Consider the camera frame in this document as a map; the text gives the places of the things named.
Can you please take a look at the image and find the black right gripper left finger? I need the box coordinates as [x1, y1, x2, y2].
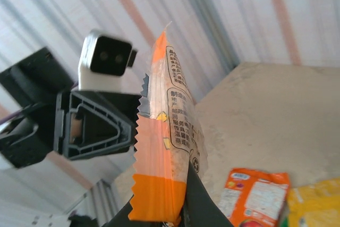
[102, 202, 139, 227]

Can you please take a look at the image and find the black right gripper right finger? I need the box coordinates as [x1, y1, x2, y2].
[180, 157, 235, 227]

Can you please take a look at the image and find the orange clear snack wrapper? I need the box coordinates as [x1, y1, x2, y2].
[128, 21, 209, 224]

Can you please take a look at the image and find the orange snack pack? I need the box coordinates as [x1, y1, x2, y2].
[219, 167, 291, 227]

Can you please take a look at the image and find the yellow snack pack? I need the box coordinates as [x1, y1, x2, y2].
[278, 178, 340, 227]

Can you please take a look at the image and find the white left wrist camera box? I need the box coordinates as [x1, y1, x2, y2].
[78, 29, 139, 94]

